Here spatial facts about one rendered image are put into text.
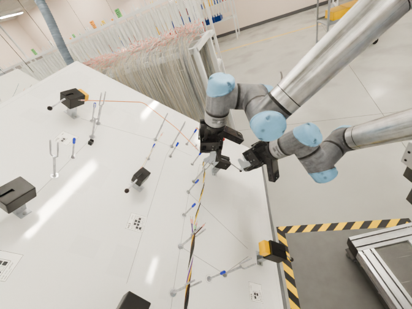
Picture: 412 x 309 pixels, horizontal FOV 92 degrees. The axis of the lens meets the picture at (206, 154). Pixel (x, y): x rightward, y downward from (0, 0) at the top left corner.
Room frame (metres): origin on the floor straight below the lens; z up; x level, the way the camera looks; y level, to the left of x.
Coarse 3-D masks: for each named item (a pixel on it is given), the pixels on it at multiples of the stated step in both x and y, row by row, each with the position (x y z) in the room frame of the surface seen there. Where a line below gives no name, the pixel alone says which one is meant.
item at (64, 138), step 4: (60, 132) 0.65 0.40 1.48; (64, 132) 0.65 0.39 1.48; (56, 136) 0.63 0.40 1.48; (60, 136) 0.63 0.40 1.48; (64, 136) 0.64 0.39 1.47; (68, 136) 0.64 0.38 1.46; (72, 136) 0.64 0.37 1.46; (76, 136) 0.65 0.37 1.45; (56, 140) 0.61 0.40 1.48; (60, 140) 0.61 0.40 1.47; (64, 140) 0.62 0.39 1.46; (68, 140) 0.62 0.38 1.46; (64, 144) 0.60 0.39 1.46; (68, 144) 0.61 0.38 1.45
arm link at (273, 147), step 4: (276, 140) 0.49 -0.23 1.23; (272, 144) 0.49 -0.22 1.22; (276, 144) 0.48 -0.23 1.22; (272, 148) 0.48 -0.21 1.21; (276, 148) 0.47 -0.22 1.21; (272, 152) 0.48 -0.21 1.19; (276, 152) 0.46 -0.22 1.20; (280, 152) 0.45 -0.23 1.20; (276, 156) 0.47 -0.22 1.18; (280, 156) 0.46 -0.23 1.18; (284, 156) 0.45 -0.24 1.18
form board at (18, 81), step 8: (16, 72) 3.67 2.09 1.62; (24, 72) 3.71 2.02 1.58; (0, 80) 3.44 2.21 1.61; (8, 80) 3.48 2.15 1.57; (16, 80) 3.52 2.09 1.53; (24, 80) 3.57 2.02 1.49; (32, 80) 3.62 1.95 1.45; (0, 88) 3.31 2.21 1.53; (8, 88) 3.35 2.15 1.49; (16, 88) 3.39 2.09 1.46; (24, 88) 3.43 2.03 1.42; (0, 96) 3.18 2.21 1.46; (8, 96) 3.22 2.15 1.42
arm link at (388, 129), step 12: (372, 120) 0.37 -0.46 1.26; (384, 120) 0.33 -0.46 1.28; (396, 120) 0.31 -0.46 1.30; (408, 120) 0.28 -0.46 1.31; (336, 132) 0.44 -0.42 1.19; (348, 132) 0.40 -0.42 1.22; (360, 132) 0.37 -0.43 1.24; (372, 132) 0.34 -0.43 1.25; (384, 132) 0.31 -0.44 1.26; (396, 132) 0.29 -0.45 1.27; (408, 132) 0.27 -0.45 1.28; (336, 144) 0.40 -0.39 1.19; (348, 144) 0.38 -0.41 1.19; (360, 144) 0.35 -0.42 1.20; (372, 144) 0.33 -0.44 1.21; (384, 144) 0.31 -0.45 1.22
